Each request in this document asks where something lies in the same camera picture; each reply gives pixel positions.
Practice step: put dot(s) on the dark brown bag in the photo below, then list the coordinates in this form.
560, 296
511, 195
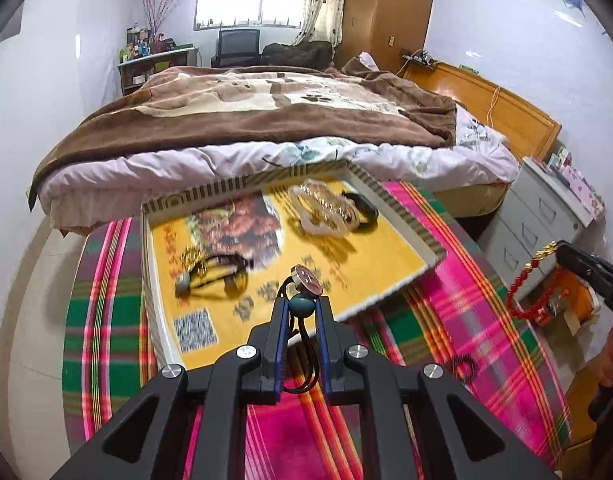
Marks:
296, 52

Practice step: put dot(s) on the pink patterned box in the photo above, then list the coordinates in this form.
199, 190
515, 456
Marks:
581, 187

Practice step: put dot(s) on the group of bottles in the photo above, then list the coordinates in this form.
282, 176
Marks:
136, 45

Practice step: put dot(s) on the black office chair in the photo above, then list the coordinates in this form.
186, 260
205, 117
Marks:
239, 47

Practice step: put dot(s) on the striped cardboard tray yellow inside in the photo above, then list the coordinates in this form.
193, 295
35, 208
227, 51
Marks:
376, 255

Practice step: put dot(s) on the patterned curtain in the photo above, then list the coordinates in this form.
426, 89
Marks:
321, 0

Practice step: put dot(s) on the bed with brown blanket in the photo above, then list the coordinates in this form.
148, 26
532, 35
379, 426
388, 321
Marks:
236, 160
186, 125

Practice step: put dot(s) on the window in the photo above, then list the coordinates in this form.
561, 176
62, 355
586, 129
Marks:
246, 7

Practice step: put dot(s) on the power strip with plugs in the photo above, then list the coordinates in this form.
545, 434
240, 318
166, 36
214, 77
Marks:
421, 57

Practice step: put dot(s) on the pink green plaid cloth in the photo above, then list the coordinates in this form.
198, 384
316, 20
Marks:
111, 335

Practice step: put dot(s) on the wooden headboard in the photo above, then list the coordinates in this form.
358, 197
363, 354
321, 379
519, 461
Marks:
511, 115

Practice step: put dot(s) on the dark wooden desk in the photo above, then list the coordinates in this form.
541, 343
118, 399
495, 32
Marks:
156, 65

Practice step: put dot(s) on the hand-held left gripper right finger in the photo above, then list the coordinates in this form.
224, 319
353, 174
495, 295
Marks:
322, 340

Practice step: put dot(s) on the vase of dry branches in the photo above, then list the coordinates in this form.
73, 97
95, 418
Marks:
159, 20

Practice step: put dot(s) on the wide black hair band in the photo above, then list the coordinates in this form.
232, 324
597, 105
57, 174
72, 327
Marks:
369, 207

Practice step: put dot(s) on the tan mattress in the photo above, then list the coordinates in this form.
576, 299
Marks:
471, 200

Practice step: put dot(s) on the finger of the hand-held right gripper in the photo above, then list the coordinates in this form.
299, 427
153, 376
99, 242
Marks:
596, 275

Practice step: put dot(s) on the wooden wardrobe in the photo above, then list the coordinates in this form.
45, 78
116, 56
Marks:
386, 10

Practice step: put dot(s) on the grey drawer cabinet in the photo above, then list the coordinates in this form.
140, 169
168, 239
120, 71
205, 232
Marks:
536, 210

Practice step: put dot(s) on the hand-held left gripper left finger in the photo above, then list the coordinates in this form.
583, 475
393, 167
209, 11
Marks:
281, 340

